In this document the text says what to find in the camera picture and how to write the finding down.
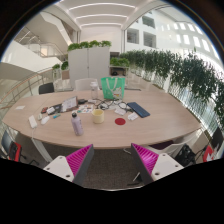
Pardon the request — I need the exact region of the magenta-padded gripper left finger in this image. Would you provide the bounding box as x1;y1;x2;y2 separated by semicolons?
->
43;143;95;187

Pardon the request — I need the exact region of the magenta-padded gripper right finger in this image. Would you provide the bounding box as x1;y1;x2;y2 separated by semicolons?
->
130;143;185;185

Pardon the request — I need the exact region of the black backpack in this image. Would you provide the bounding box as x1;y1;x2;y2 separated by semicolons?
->
174;143;198;167

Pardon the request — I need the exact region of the lilac drink bottle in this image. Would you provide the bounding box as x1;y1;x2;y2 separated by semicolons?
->
70;112;85;137

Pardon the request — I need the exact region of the white adapter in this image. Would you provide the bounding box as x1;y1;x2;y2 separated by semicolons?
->
40;115;51;126

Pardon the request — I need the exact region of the white paper packet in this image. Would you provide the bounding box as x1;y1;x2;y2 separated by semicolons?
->
127;112;140;122

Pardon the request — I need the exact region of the flat round red coaster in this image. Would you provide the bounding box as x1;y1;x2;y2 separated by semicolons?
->
114;117;127;126

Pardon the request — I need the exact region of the cream yellow cup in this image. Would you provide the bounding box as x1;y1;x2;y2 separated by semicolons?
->
91;108;105;125

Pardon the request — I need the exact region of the dark blue notebook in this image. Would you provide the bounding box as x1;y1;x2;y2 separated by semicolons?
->
126;101;151;119

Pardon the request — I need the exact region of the white power strip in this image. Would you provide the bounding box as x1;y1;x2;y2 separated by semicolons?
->
28;115;38;130

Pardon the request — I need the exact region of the open paper booklet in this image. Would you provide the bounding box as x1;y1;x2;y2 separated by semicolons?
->
60;96;79;113

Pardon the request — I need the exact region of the red and black chair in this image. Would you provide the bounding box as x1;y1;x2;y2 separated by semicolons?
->
0;129;24;163

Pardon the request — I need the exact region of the clear plastic bottle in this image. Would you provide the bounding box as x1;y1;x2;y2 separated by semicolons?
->
89;81;100;101

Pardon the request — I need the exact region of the black office chair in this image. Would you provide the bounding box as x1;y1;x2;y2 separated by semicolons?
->
38;82;55;95

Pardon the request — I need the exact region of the white chair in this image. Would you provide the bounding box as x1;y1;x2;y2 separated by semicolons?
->
74;77;100;92

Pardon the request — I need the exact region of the green and white tote bag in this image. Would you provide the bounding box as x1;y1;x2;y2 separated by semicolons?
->
100;76;126;101

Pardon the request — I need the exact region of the staircase railing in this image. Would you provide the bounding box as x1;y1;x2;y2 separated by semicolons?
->
0;65;56;111

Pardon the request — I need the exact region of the hanging green plant row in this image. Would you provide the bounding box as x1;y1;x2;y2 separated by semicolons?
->
119;49;224;129

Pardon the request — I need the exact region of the wooden plant shelf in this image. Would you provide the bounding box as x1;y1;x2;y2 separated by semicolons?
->
109;56;131;78

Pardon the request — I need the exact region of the white cabinet with plants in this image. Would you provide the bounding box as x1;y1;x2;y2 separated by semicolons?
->
67;40;112;89

